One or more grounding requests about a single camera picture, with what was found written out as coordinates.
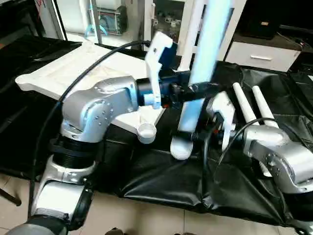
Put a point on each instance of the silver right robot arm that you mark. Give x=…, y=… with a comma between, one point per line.
x=279, y=156

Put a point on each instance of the black metal stand leg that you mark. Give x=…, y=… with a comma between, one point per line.
x=7, y=196

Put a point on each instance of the teal storage box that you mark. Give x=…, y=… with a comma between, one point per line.
x=110, y=19

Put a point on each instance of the white drawer unit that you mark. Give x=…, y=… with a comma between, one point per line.
x=264, y=54

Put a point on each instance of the white plastic table top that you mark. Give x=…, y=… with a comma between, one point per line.
x=78, y=68

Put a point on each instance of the black work mat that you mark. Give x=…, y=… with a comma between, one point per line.
x=161, y=181

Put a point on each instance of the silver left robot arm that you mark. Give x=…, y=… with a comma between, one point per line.
x=93, y=112

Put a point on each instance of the white glass-door cabinet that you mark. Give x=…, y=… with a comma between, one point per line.
x=168, y=19

